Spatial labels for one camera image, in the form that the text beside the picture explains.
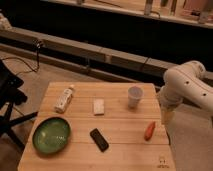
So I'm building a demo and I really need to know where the cream rubber pusher tip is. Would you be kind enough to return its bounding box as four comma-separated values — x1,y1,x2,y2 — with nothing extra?
162,109,174,125

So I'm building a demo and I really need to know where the green ceramic bowl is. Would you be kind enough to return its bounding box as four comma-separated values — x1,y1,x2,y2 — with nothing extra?
32,117,71,155

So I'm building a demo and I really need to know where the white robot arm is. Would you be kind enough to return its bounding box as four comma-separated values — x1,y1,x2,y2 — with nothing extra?
157,61,213,125

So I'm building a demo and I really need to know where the orange carrot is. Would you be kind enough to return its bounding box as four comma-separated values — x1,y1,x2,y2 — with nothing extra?
144,122,155,141

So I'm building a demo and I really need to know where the translucent plastic cup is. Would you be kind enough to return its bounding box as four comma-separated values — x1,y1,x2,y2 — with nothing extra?
128,86,143,108

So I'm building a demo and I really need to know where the white soap bar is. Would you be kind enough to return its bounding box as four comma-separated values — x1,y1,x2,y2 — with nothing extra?
93,99,104,115

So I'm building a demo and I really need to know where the black phone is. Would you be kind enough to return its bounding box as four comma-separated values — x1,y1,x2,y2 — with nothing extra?
90,128,109,152

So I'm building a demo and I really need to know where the white plastic bottle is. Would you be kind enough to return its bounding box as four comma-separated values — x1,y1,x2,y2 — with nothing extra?
54,85,74,113

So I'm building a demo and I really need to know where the black tripod stand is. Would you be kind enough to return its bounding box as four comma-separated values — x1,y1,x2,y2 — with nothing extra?
0,60,37,150

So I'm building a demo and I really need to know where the black cable on floor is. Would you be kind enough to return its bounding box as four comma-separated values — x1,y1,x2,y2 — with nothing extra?
0,39,45,76

